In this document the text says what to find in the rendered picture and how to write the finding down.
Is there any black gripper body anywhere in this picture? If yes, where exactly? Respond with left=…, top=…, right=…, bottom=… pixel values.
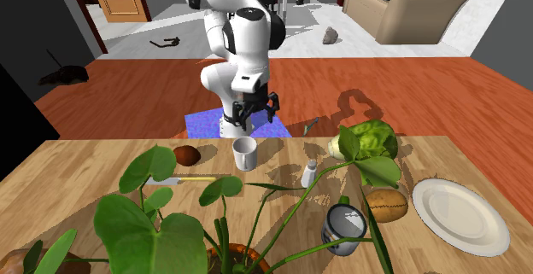
left=242, top=84, right=272, bottom=114

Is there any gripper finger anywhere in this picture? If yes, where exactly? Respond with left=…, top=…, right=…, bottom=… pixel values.
left=263, top=91, right=281, bottom=125
left=231, top=100, right=255, bottom=132

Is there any blue patterned robot stand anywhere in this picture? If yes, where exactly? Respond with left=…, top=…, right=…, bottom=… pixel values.
left=184, top=107, right=293, bottom=140

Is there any small teal tool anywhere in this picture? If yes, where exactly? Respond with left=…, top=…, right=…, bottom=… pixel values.
left=302, top=116, right=321, bottom=137

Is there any dark brown round object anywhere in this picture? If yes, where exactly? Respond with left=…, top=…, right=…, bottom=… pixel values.
left=173, top=144, right=202, bottom=167

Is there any white salt shaker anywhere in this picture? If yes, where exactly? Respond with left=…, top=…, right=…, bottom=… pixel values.
left=300, top=160, right=319, bottom=189

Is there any grey rock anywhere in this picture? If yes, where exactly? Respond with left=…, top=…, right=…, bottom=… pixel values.
left=322, top=26, right=340, bottom=45

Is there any dark curved floor object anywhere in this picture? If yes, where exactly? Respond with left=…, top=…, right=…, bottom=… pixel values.
left=149, top=36, right=181, bottom=50

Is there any green lettuce head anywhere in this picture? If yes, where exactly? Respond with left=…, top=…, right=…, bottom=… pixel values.
left=326, top=119, right=400, bottom=162

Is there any brown potato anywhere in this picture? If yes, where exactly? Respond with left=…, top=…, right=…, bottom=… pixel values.
left=364, top=187, right=410, bottom=224

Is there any green potted plant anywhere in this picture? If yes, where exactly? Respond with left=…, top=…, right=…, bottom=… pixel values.
left=22, top=125, right=403, bottom=274

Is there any beige sofa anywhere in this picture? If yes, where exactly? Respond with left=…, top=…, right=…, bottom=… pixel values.
left=343, top=0, right=478, bottom=46

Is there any dark broom head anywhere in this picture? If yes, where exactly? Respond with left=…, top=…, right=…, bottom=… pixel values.
left=37, top=49, right=91, bottom=86

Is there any white plate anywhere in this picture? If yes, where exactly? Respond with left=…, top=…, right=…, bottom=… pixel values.
left=411, top=178, right=512, bottom=259

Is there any yellow handled knife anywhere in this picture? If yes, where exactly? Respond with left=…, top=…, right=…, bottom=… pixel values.
left=143, top=175, right=218, bottom=186

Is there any white enamel mug green handle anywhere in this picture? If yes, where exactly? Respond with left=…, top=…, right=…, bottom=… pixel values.
left=320, top=195, right=369, bottom=257

